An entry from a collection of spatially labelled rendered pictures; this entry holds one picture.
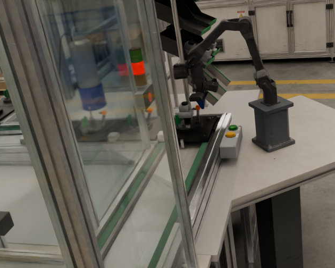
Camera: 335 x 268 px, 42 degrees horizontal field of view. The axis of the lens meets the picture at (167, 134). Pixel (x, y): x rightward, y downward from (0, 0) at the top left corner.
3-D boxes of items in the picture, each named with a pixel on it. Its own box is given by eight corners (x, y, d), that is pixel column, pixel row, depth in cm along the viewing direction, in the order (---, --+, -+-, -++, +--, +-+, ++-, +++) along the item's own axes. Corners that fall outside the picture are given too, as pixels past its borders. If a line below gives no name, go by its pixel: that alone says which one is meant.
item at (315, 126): (401, 142, 193) (401, 136, 191) (217, 211, 168) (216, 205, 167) (300, 99, 254) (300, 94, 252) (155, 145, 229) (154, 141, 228)
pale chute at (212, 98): (222, 96, 234) (226, 91, 231) (213, 106, 224) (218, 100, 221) (182, 61, 235) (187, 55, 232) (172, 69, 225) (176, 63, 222)
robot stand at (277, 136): (295, 143, 201) (294, 102, 193) (268, 152, 197) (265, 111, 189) (277, 132, 214) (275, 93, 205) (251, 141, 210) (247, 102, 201)
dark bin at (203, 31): (210, 29, 220) (214, 15, 216) (200, 36, 209) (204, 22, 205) (161, 9, 226) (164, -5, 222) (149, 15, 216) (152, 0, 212)
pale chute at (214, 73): (226, 86, 247) (231, 81, 244) (218, 95, 236) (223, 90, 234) (189, 53, 248) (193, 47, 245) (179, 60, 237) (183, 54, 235)
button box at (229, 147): (242, 136, 207) (241, 124, 204) (236, 158, 189) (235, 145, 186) (227, 137, 209) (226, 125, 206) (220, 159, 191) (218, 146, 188)
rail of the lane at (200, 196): (233, 131, 223) (231, 111, 219) (194, 247, 147) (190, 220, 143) (222, 131, 225) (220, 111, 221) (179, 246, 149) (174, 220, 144)
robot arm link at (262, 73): (249, 13, 185) (234, 18, 187) (249, 17, 179) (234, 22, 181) (272, 82, 197) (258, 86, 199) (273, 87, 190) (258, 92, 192)
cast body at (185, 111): (194, 114, 209) (192, 100, 206) (192, 117, 205) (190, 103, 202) (177, 114, 211) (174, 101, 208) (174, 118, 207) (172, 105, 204)
